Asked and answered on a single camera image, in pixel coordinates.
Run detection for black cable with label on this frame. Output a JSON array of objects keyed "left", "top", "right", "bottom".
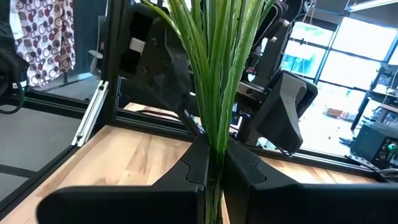
[{"left": 0, "top": 0, "right": 30, "bottom": 115}]

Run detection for black computer box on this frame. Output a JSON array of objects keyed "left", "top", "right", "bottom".
[{"left": 350, "top": 122, "right": 398, "bottom": 170}]

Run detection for silver aluminium extrusion bar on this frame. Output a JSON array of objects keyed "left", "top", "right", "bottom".
[{"left": 70, "top": 80, "right": 109, "bottom": 147}]

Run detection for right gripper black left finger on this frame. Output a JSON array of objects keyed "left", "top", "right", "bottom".
[{"left": 36, "top": 135, "right": 211, "bottom": 224}]

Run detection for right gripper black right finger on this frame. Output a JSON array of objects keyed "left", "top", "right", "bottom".
[{"left": 225, "top": 138, "right": 398, "bottom": 224}]

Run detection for red-orange flower bunch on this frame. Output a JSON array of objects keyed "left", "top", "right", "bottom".
[{"left": 141, "top": 0, "right": 274, "bottom": 224}]

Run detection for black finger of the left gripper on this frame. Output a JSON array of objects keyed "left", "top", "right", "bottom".
[
  {"left": 248, "top": 71, "right": 318, "bottom": 153},
  {"left": 119, "top": 2, "right": 203, "bottom": 138}
]

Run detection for circle patterned cloth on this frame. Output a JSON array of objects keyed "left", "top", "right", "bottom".
[{"left": 14, "top": 0, "right": 76, "bottom": 88}]

